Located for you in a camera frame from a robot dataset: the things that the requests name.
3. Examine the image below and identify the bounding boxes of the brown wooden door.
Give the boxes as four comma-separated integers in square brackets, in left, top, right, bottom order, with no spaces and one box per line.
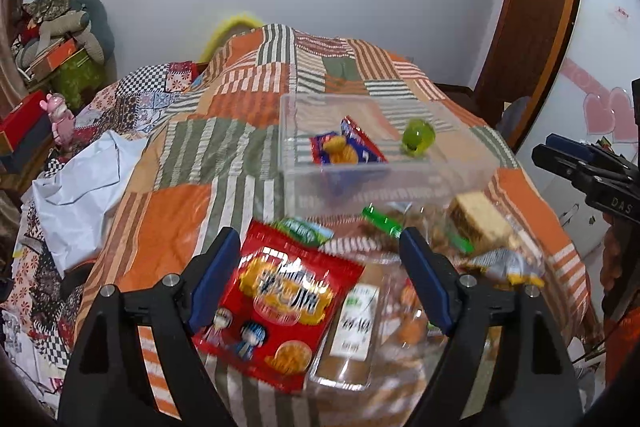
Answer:
[474,0,578,150]

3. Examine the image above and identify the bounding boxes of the small green snack packet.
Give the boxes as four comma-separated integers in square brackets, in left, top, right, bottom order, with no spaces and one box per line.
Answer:
[270,217,334,248]

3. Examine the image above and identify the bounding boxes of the checkered patchwork blanket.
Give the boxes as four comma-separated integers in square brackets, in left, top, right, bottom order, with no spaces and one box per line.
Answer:
[74,62,202,144]

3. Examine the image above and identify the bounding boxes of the pink heart wall sticker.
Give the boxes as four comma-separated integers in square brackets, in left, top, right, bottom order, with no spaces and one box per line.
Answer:
[560,58,638,143]

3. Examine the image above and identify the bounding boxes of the green patterned storage box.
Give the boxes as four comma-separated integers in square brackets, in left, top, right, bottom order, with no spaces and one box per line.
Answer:
[50,49,106,114]

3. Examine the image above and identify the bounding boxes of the clear bag round biscuits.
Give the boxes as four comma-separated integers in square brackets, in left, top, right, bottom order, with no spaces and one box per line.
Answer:
[385,272,448,355]

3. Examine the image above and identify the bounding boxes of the yellow chair back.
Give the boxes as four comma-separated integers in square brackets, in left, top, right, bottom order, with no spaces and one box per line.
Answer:
[198,12,264,64]

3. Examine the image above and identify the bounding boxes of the brown snack clear bag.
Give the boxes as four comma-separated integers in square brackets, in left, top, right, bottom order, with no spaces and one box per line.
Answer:
[361,202,451,254]

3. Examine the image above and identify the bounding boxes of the red rice cracker bag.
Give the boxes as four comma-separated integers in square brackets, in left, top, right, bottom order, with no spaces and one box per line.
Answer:
[193,221,363,393]

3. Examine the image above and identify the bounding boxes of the green jelly cup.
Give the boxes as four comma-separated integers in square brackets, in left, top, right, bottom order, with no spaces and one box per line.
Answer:
[400,118,436,157]

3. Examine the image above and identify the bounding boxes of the clear plastic storage box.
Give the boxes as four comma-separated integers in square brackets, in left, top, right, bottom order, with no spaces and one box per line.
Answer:
[278,92,501,220]

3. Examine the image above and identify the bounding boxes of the pale cracker block pack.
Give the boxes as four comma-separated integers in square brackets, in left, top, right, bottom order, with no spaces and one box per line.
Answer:
[447,192,521,256]

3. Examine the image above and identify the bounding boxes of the yellow white snack bag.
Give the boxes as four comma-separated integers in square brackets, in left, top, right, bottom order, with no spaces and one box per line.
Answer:
[461,248,544,288]

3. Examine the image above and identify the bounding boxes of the orange box on pile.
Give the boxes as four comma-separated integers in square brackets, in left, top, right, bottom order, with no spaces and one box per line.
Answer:
[27,38,77,81]

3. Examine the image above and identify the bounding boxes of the brown cake roll pack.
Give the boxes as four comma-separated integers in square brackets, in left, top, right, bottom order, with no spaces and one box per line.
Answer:
[306,262,397,395]

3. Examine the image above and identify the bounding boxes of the pink plush toy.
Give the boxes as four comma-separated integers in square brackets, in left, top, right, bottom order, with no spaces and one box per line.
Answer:
[40,93,75,150]

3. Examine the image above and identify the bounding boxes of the blue red biscuit bag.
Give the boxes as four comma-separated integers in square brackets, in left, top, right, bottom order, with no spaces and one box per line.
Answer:
[309,116,387,165]

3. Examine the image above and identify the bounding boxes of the grey plush toy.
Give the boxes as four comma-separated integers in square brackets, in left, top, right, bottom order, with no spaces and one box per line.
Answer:
[13,0,115,69]

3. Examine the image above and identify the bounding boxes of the red gift box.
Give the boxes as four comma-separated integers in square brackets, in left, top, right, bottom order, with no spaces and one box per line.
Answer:
[1,90,51,156]

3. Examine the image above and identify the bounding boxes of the white crumpled sheet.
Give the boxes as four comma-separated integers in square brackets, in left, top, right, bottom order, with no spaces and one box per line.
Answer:
[32,130,148,275]

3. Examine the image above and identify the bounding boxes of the green stick candy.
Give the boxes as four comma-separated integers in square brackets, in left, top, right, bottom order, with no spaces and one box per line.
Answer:
[361,205,404,239]

